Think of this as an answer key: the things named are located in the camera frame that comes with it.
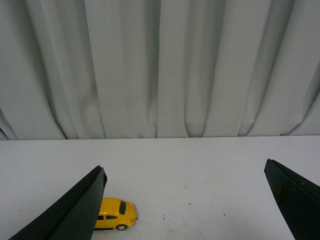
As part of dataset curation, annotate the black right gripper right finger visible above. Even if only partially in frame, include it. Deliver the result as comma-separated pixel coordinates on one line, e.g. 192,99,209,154
264,159,320,240

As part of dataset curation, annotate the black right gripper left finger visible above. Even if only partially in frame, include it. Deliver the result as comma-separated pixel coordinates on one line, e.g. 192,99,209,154
10,165,107,240

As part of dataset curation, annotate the yellow beetle toy car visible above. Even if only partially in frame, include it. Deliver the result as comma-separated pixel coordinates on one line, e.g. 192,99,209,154
94,197,138,231

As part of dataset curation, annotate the grey pleated curtain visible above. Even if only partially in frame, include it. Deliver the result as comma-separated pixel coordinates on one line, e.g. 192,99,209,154
0,0,320,140

